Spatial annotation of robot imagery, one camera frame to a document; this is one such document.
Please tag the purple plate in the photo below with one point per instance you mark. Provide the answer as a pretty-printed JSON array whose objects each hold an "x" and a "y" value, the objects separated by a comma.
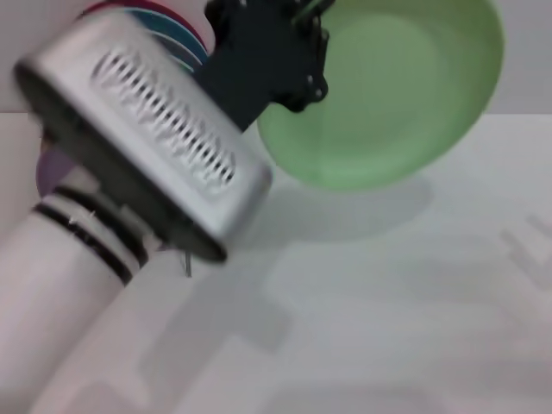
[{"x": 52, "y": 172}]

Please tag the teal blue plate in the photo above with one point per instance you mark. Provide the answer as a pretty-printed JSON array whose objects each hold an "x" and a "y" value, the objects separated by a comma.
[{"x": 172, "y": 30}]

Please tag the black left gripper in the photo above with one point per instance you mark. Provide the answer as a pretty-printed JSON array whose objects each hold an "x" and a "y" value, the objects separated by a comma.
[{"x": 241, "y": 64}]

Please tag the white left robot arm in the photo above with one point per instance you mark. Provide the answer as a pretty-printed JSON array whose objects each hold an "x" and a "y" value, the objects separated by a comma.
[{"x": 43, "y": 302}]

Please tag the light green plate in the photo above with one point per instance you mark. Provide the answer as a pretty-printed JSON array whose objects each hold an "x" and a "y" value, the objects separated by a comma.
[{"x": 388, "y": 108}]

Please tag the red plate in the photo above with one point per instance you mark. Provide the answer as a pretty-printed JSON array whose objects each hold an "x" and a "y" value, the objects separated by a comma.
[{"x": 172, "y": 10}]

